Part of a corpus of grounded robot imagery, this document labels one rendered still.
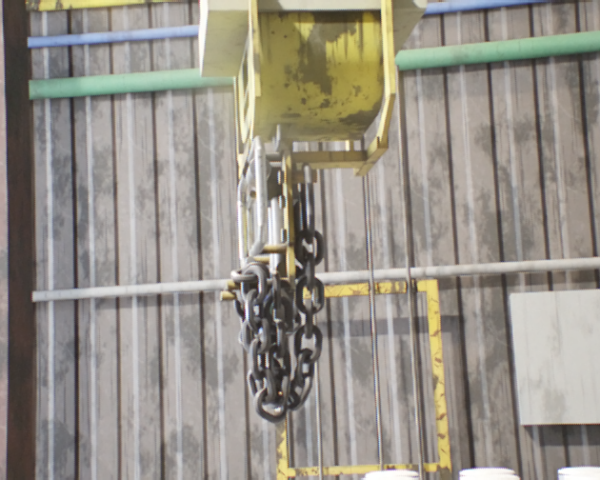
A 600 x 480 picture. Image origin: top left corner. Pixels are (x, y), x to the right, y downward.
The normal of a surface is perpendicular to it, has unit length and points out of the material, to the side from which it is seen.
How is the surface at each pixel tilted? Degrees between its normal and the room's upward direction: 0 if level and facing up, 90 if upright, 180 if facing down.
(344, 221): 90
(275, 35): 90
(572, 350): 90
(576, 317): 90
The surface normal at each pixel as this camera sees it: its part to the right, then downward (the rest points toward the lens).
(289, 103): 0.10, 0.77
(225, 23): 0.04, 0.99
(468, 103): -0.14, -0.15
